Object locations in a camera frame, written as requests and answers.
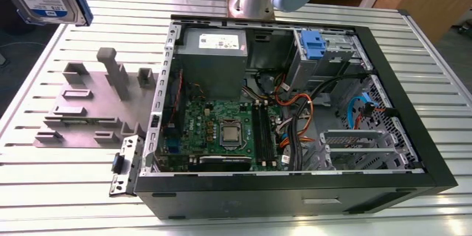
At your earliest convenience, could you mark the metal disk bay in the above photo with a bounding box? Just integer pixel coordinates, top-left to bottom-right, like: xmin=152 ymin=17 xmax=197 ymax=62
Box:
xmin=318 ymin=129 xmax=424 ymax=171

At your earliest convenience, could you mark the CPU socket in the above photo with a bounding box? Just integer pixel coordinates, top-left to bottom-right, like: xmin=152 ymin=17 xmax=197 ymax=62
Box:
xmin=217 ymin=118 xmax=248 ymax=151

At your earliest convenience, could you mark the green motherboard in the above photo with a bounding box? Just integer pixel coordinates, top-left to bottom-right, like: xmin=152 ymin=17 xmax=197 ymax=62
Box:
xmin=154 ymin=99 xmax=296 ymax=172

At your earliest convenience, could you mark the silver CPU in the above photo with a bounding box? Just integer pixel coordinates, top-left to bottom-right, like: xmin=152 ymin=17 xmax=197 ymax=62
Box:
xmin=220 ymin=125 xmax=242 ymax=143

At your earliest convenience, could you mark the black RAM slot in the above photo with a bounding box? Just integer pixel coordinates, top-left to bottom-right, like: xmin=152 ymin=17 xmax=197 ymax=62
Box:
xmin=252 ymin=100 xmax=269 ymax=167
xmin=260 ymin=100 xmax=280 ymax=166

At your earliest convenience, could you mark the grey power supply unit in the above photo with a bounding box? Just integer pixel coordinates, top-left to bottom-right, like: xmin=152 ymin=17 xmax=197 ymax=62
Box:
xmin=172 ymin=27 xmax=248 ymax=101

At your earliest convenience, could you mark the black graphics card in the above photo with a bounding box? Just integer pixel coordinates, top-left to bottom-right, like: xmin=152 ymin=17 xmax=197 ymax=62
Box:
xmin=186 ymin=154 xmax=254 ymax=173

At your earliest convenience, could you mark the metal drive cage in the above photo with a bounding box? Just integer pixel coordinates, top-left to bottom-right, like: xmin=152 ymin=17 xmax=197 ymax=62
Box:
xmin=286 ymin=28 xmax=372 ymax=93

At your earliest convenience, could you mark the blue drive latch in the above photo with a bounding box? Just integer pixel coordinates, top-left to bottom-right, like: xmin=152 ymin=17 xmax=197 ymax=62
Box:
xmin=300 ymin=30 xmax=328 ymax=61

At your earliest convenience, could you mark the black PC case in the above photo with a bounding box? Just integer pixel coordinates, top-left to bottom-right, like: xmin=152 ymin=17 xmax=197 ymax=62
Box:
xmin=133 ymin=13 xmax=457 ymax=220

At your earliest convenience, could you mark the grey parts rack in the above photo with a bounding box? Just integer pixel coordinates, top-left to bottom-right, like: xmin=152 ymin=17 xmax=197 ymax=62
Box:
xmin=32 ymin=47 xmax=162 ymax=151

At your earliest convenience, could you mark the green RAM stick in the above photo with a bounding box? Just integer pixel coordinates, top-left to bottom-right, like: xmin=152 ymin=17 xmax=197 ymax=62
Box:
xmin=60 ymin=118 xmax=101 ymax=125

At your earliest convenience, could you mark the black chair base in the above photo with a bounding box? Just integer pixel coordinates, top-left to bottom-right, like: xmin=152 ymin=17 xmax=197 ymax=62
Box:
xmin=449 ymin=19 xmax=472 ymax=32

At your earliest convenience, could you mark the yellow black wire bundle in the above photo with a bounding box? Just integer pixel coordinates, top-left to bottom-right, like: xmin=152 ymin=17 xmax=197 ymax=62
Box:
xmin=241 ymin=85 xmax=276 ymax=102

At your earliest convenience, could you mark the grey white wire bundle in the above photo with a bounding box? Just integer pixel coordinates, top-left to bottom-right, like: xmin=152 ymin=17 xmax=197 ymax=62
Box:
xmin=276 ymin=117 xmax=296 ymax=135

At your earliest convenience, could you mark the thin red wire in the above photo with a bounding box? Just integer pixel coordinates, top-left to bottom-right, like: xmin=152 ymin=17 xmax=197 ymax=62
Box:
xmin=172 ymin=67 xmax=184 ymax=126

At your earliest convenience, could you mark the orange red wire bundle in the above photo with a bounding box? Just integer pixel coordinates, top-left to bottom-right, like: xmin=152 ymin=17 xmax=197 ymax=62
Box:
xmin=274 ymin=92 xmax=317 ymax=150

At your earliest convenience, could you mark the black cable bundle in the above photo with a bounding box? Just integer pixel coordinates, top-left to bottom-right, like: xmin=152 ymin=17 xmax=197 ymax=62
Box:
xmin=286 ymin=72 xmax=370 ymax=171

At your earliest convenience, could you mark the blue data wire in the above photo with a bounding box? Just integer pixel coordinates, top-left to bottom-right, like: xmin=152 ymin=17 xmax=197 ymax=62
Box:
xmin=345 ymin=95 xmax=377 ymax=131

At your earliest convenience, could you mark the power wire black connector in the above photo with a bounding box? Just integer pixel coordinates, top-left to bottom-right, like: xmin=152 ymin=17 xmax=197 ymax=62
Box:
xmin=358 ymin=100 xmax=398 ymax=118

